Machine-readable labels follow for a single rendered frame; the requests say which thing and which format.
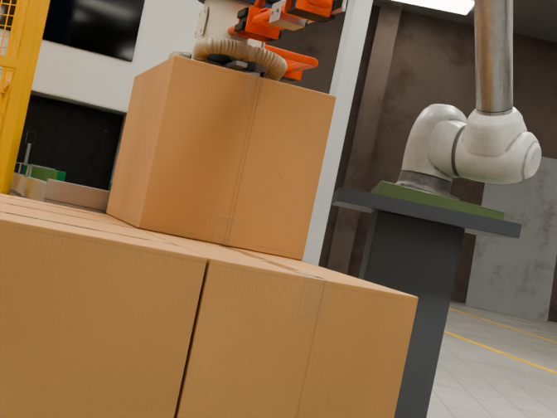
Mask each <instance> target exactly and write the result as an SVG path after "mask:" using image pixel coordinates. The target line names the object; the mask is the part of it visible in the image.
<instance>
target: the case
mask: <svg viewBox="0 0 557 418"><path fill-rule="evenodd" d="M336 99H337V97H336V96H335V95H329V94H325V93H322V92H318V91H315V90H309V89H305V88H302V87H299V86H296V85H290V84H286V83H283V82H279V81H276V80H270V79H266V78H264V77H260V76H257V75H251V74H247V73H244V72H240V71H237V70H232V69H228V68H225V67H221V66H215V65H212V64H208V63H205V62H201V61H196V60H192V59H189V58H186V57H182V56H173V57H171V58H169V59H167V60H166V61H164V62H162V63H160V64H158V65H156V66H154V67H153V68H151V69H149V70H146V71H144V72H143V73H141V74H139V75H137V76H135V77H134V81H133V88H132V93H131V96H130V101H129V105H128V112H127V116H126V120H125V124H124V131H123V136H122V139H121V144H120V148H119V155H118V159H117V163H116V167H115V171H114V179H113V182H112V187H111V191H110V195H109V202H108V206H107V211H106V213H107V214H109V215H111V216H114V217H116V218H118V219H119V220H121V221H125V222H127V223H128V224H130V225H132V226H136V227H137V228H139V229H143V230H147V231H155V232H159V233H163V234H168V235H172V236H180V237H185V238H189V239H193V240H198V241H205V242H210V243H214V244H218V245H227V246H231V247H235V248H240V249H244V250H252V251H256V252H260V253H265V254H269V255H277V256H282V257H286V258H290V259H295V260H303V254H304V250H305V246H306V242H307V238H308V230H309V227H310V222H311V218H312V211H313V207H314V202H315V198H316V194H317V187H318V183H319V178H320V174H321V171H322V163H323V159H324V155H325V151H326V146H327V139H328V135H329V131H330V127H331V122H332V116H333V111H334V107H335V103H336Z"/></svg>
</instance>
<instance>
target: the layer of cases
mask: <svg viewBox="0 0 557 418"><path fill-rule="evenodd" d="M417 303H418V297H416V296H413V295H411V294H406V293H403V292H400V291H398V290H395V289H390V288H387V287H385V286H381V285H378V284H374V283H371V282H368V281H365V280H363V279H357V278H355V277H352V276H350V275H344V274H342V273H339V272H336V271H333V270H329V269H325V268H322V267H320V266H317V265H312V264H309V263H307V262H304V261H301V260H295V259H290V258H286V257H282V256H277V255H269V254H265V253H260V252H256V251H252V250H244V249H240V248H235V247H231V246H227V245H218V244H214V243H210V242H205V241H198V240H193V239H189V238H185V237H180V236H172V235H168V234H163V233H159V232H155V231H147V230H143V229H139V228H137V227H136V226H132V225H130V224H128V223H127V222H125V221H121V220H119V219H118V218H116V217H114V216H111V215H106V214H102V213H97V212H93V211H86V210H81V209H77V208H73V207H65V206H60V205H56V204H51V203H47V202H39V201H35V200H31V199H26V198H22V197H14V196H10V195H5V194H1V193H0V418H394V416H395V408H396V405H397V401H398V396H399V392H400V384H401V380H402V376H403V372H404V365H405V360H406V356H407V352H408V348H409V340H410V336H411V332H412V327H413V323H414V316H415V312H416V308H417Z"/></svg>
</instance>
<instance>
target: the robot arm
mask: <svg viewBox="0 0 557 418"><path fill-rule="evenodd" d="M474 27H475V70H476V108H475V110H474V111H473V112H472V113H471V114H470V115H469V117H468V118H466V117H465V115H464V114H463V112H461V111H460V110H459V109H457V108H455V107H453V106H451V105H446V104H432V105H430V106H429V107H428V108H425V109H424V110H423V111H422V112H421V114H420V115H419V117H418V118H417V119H416V121H415V122H414V125H413V127H412V129H411V131H410V134H409V138H408V141H407V144H406V147H405V151H404V157H403V163H402V168H401V172H400V176H399V178H398V182H397V183H395V184H397V185H400V186H404V187H410V188H413V189H417V190H420V191H423V192H429V193H433V194H436V195H439V196H443V197H448V198H452V199H455V200H459V198H457V197H455V196H453V195H451V194H450V191H451V185H452V181H453V179H454V178H458V177H463V178H466V179H470V180H473V181H477V182H486V183H493V184H511V183H516V182H521V181H522V180H525V179H527V178H529V177H532V176H533V175H534V174H535V173H536V171H537V169H538V167H539V166H540V160H541V148H540V144H539V142H538V140H537V139H536V137H535V136H534V134H532V133H529V132H527V129H526V126H525V123H524V121H523V117H522V115H521V113H520V112H519V111H518V110H517V109H516V108H514V107H513V0H474Z"/></svg>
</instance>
